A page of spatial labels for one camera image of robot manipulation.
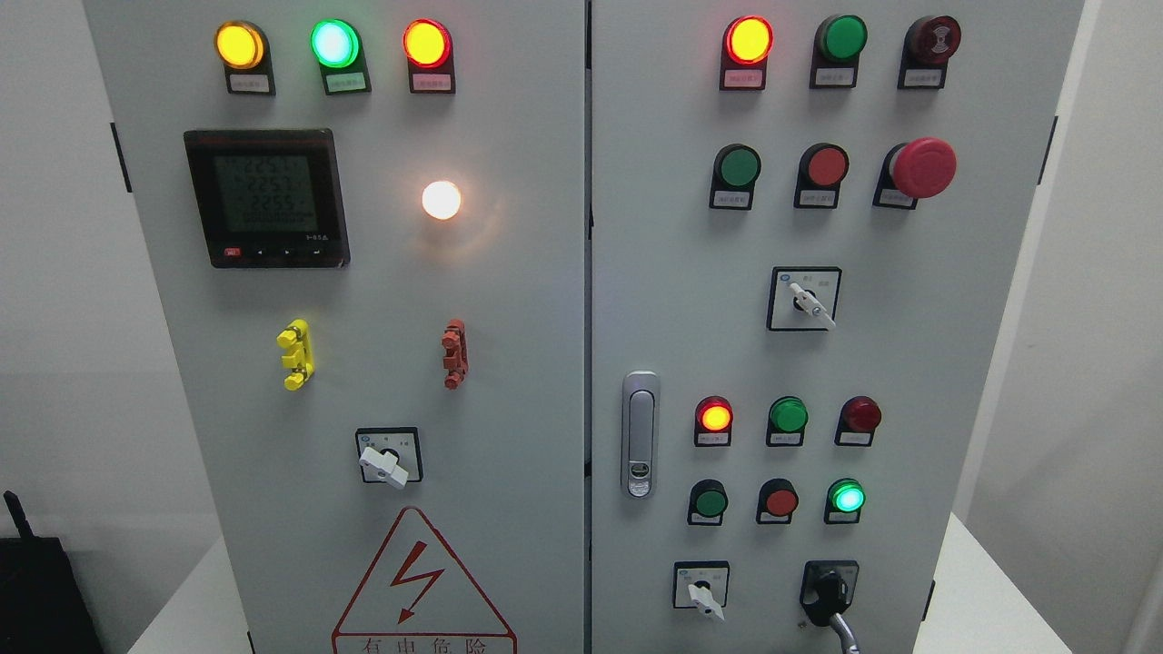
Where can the red-rimmed yellow lamp left door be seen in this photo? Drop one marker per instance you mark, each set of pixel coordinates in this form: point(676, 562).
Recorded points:
point(428, 47)

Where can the black digital power meter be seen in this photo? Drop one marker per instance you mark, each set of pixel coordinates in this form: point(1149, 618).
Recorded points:
point(269, 198)

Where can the green push button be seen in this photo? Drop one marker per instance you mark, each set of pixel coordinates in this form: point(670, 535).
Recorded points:
point(733, 176)
point(708, 501)

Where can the green push button upper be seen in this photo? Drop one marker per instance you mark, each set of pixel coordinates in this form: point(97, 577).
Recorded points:
point(733, 176)

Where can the green lamp top right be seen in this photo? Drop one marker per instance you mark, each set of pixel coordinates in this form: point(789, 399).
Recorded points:
point(837, 45)

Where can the red buzzer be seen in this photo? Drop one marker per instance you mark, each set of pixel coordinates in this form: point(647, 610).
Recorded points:
point(928, 45)

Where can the green lamp bottom row right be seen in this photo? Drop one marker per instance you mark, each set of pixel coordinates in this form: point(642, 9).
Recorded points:
point(843, 503)

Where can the red lit lamp lower left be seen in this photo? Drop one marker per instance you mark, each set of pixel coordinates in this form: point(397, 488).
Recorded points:
point(713, 422)

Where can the yellow terminal connector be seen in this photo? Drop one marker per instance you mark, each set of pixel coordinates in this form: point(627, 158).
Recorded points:
point(298, 356)

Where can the grey electrical control cabinet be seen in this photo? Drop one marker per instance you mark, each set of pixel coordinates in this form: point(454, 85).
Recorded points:
point(582, 135)

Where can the red lit lamp right door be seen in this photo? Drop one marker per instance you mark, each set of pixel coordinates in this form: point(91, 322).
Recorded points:
point(745, 48)

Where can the red terminal connector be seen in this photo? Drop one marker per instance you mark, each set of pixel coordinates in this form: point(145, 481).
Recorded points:
point(455, 359)

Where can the red lamp lower right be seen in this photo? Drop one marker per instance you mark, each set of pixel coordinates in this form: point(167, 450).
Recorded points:
point(857, 423)

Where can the white selector switch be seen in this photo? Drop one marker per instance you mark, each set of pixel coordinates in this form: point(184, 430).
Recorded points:
point(803, 299)
point(701, 586)

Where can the white selector switch upper right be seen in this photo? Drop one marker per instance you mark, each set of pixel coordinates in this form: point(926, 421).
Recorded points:
point(803, 299)

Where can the silver door latch handle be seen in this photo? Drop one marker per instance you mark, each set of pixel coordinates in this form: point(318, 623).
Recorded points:
point(639, 430)

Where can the red emergency stop mushroom button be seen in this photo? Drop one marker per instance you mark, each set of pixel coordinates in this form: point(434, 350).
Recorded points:
point(919, 169)

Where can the red push button upper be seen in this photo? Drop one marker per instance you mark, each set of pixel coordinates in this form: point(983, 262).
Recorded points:
point(821, 169)

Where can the red push button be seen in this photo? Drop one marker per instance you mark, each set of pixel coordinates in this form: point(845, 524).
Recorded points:
point(777, 502)
point(821, 169)

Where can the white glowing lamp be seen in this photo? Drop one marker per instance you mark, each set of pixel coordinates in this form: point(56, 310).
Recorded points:
point(442, 200)

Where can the red electrical hazard warning sticker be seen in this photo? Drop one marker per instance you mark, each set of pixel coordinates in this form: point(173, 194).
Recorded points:
point(417, 597)

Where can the black device with antenna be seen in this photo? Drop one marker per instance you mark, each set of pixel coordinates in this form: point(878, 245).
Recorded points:
point(42, 609)

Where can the green lit indicator lamp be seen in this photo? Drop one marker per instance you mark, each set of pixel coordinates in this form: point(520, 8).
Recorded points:
point(339, 52)

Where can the black knob selector switch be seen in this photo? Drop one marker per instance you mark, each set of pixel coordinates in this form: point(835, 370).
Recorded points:
point(827, 588)

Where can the green lamp lower middle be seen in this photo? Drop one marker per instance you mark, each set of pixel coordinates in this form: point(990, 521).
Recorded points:
point(787, 422)

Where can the white selector switch left door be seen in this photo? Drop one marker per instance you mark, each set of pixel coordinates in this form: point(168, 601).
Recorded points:
point(390, 455)

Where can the green push button lower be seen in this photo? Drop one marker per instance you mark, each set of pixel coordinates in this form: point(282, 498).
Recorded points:
point(708, 501)

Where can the red push button lower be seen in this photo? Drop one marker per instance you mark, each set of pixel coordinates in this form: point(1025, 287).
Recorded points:
point(777, 502)

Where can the yellow indicator lamp top left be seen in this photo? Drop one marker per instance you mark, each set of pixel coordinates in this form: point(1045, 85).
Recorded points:
point(246, 58)

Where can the white selector switch bottom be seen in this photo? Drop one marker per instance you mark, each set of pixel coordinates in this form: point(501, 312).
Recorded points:
point(701, 586)

